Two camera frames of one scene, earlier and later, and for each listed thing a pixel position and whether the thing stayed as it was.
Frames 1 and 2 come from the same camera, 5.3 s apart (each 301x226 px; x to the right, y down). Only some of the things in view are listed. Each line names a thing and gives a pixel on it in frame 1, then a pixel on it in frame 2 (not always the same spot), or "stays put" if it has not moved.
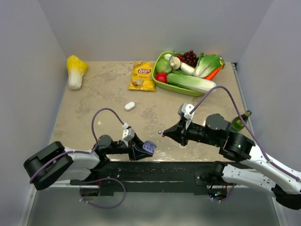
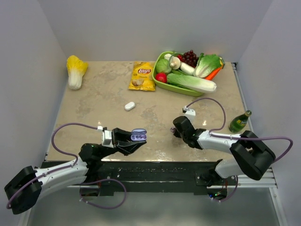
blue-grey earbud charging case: x=149 y=146 to x=138 y=134
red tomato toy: x=161 y=76 stays put
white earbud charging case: x=129 y=106 stays put
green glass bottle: x=236 y=124 stays put
